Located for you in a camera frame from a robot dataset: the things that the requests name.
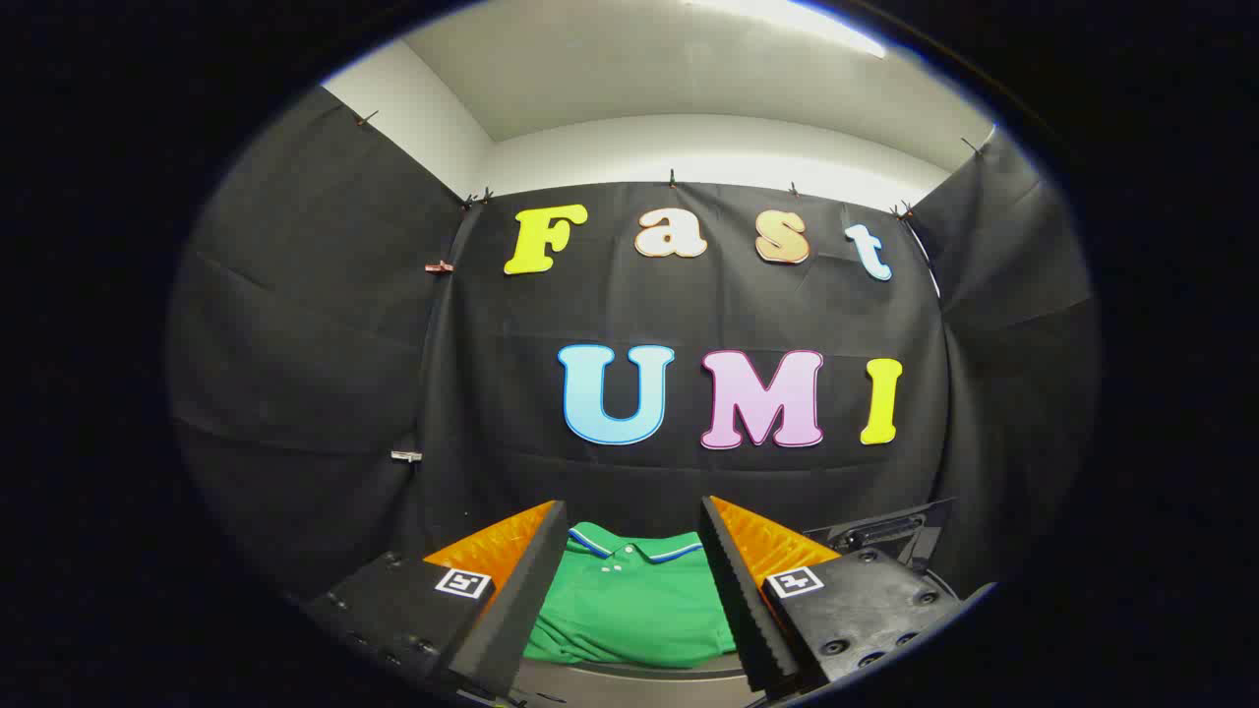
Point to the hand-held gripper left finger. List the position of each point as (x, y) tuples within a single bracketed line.
[(521, 610)]

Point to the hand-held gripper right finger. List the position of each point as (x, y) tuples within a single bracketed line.
[(743, 600)]

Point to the green polo shirt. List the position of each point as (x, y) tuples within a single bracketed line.
[(629, 610)]

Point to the silver clip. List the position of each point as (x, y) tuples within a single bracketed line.
[(405, 456)]

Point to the black backdrop cloth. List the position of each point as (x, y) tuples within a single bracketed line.
[(689, 315)]

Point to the row of small black clips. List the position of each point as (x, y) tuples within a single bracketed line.
[(672, 178)]

